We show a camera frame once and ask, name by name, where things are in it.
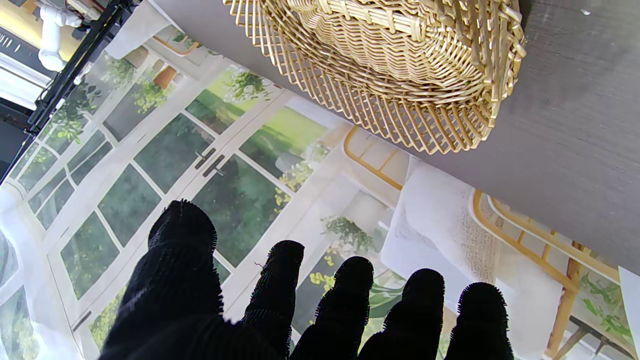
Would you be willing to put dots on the black metal frame pole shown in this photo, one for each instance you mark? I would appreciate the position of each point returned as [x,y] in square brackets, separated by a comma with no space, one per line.
[75,68]

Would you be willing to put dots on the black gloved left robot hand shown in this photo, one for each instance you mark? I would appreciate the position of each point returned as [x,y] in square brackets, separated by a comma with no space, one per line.
[175,290]

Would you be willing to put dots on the oval wicker basket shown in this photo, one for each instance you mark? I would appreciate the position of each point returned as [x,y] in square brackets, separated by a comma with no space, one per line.
[400,75]

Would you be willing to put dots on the white sheet corner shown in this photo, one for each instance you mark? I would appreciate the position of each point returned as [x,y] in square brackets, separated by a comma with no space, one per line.
[631,300]

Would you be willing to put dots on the printed garden room backdrop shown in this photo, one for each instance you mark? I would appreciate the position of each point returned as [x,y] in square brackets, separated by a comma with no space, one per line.
[240,200]

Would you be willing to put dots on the white pipe fitting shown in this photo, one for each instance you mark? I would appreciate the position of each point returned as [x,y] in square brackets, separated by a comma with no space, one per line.
[50,40]

